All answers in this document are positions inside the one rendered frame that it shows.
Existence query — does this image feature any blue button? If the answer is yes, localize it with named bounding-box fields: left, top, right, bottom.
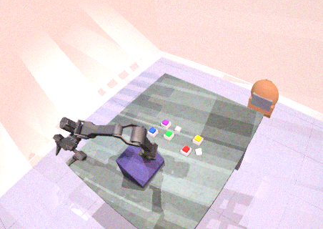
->
left=148, top=127, right=158, bottom=137

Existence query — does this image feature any red button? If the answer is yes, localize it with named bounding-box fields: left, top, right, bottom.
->
left=180, top=145, right=192, bottom=156

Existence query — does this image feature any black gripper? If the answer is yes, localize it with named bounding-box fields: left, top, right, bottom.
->
left=53, top=133, right=87, bottom=166

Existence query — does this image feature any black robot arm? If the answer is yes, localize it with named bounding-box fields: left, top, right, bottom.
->
left=59, top=117, right=158, bottom=161

